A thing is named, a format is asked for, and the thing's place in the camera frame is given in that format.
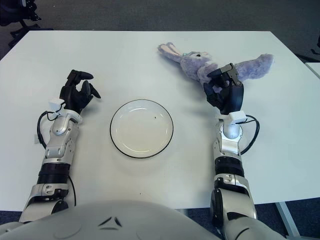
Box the purple plush bunny doll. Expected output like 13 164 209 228
157 42 276 85

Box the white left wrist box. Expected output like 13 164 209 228
48 99 65 111

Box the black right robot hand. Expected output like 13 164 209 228
203 63 245 116

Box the grey table leg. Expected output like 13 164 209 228
274 201 301 237

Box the grey robot torso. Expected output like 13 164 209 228
0 199 223 240

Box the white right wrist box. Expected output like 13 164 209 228
229 111 247 124

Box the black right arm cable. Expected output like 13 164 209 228
239 114 261 155

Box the white neighbouring table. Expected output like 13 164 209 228
305 61 320 78

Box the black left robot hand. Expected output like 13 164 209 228
59 69 102 114

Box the black office chair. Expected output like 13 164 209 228
0 0 41 47

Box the white plate with black rim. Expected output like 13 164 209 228
109 99 174 159

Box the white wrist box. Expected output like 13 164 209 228
48 99 65 111
229 111 247 124

